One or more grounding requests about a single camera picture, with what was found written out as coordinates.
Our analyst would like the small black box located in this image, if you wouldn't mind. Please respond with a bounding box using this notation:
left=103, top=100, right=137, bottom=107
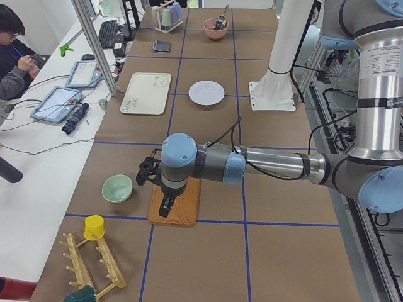
left=113, top=42, right=126, bottom=58

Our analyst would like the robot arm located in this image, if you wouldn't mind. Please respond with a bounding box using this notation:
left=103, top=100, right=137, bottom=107
left=156, top=1, right=402, bottom=217

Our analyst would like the metal scoop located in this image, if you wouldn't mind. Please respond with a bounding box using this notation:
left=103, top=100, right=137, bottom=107
left=213, top=4, right=229, bottom=30

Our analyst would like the white plate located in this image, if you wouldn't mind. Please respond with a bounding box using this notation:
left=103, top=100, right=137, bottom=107
left=188, top=81, right=225, bottom=106

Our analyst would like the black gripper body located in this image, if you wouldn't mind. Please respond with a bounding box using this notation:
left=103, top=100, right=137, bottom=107
left=161, top=186, right=186, bottom=210

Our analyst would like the seated person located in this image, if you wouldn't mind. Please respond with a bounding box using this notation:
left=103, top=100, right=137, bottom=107
left=1, top=4, right=45, bottom=101

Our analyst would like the near teach pendant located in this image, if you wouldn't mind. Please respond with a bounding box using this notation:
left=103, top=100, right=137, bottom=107
left=30, top=86, right=82, bottom=124

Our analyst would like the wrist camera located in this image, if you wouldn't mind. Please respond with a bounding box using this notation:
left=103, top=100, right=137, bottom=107
left=136, top=148, right=162, bottom=186

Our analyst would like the teach pendant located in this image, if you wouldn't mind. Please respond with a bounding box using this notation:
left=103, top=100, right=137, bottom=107
left=65, top=60, right=102, bottom=89
left=30, top=86, right=82, bottom=124

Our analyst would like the green clamp tool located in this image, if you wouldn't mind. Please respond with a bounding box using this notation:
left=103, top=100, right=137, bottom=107
left=59, top=43, right=74, bottom=57

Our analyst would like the dark green cup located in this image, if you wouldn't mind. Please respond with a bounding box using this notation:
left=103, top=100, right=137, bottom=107
left=63, top=285, right=97, bottom=302

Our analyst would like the yellow cup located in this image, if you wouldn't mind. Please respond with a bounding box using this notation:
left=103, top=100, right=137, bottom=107
left=83, top=215, right=105, bottom=241

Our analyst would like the red bottle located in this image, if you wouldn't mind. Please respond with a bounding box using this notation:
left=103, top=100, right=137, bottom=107
left=1, top=277, right=37, bottom=301

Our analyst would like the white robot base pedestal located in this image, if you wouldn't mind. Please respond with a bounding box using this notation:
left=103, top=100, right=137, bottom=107
left=249, top=1, right=305, bottom=111

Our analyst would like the blue pastel cup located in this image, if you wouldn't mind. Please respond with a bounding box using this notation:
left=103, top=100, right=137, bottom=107
left=173, top=1, right=183, bottom=19

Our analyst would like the black keyboard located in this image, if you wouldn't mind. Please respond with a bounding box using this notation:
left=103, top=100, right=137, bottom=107
left=98, top=20, right=118, bottom=49

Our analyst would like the purple pastel cup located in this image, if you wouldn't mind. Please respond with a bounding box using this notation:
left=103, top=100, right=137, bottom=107
left=167, top=5, right=178, bottom=23

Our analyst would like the cream bear tray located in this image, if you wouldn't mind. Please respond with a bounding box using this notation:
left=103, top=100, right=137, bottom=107
left=120, top=72, right=171, bottom=115

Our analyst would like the folded navy umbrella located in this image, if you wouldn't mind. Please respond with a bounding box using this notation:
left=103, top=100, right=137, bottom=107
left=62, top=103, right=89, bottom=135

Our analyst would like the wooden cup rack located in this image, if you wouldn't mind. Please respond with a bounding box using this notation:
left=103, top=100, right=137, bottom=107
left=59, top=233, right=127, bottom=301

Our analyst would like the green pastel cup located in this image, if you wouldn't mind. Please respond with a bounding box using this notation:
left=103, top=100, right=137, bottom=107
left=161, top=9, right=172, bottom=28

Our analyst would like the grey folded cloth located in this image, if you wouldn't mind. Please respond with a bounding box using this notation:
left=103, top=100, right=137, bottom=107
left=152, top=40, right=171, bottom=53

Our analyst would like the pink bowl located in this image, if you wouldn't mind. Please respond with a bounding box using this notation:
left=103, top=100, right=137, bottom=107
left=203, top=18, right=229, bottom=40

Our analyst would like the small metal cylinder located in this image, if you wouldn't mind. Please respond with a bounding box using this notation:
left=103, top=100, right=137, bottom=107
left=98, top=99, right=108, bottom=110

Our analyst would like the white wire cup rack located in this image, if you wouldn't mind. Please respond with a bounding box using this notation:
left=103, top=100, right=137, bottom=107
left=154, top=19, right=184, bottom=33

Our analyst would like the wooden cutting board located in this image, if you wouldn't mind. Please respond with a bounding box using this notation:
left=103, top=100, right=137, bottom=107
left=147, top=177, right=202, bottom=227

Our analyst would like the far teach pendant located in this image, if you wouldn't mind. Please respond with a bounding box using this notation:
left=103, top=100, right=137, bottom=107
left=65, top=60, right=102, bottom=89

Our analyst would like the aluminium frame post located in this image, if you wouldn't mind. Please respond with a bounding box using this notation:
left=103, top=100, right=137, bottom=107
left=71, top=0, right=118, bottom=96

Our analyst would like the green bowl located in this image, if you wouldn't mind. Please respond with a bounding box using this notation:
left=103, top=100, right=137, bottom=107
left=101, top=174, right=133, bottom=203

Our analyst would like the black computer mouse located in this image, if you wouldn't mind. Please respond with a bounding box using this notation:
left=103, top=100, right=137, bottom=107
left=81, top=54, right=95, bottom=61

